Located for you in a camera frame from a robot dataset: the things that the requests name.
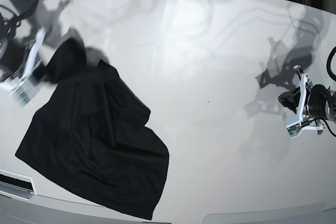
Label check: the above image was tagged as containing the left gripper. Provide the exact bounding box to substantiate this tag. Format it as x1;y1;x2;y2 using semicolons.
278;84;331;119

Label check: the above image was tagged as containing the black t-shirt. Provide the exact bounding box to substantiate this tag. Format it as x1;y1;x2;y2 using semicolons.
15;38;170;220

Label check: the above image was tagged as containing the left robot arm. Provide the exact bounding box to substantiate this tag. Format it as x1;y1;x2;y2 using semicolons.
278;84;335;123

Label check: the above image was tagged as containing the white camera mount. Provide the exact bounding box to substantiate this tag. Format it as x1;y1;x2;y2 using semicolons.
1;28;46;106
285;65;325;139

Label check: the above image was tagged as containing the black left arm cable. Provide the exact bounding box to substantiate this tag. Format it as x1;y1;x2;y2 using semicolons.
326;47;336;83

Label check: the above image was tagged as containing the white slotted table bracket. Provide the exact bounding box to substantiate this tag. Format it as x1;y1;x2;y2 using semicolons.
1;169;37;200

